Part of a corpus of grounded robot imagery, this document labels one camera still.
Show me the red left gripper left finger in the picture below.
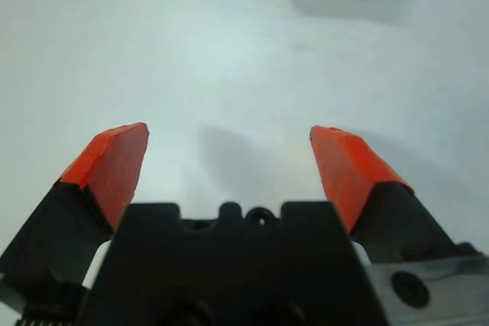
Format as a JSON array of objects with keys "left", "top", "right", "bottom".
[{"left": 0, "top": 121, "right": 151, "bottom": 301}]

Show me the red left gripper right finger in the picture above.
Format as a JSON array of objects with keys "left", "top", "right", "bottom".
[{"left": 308, "top": 124, "right": 487, "bottom": 266}]

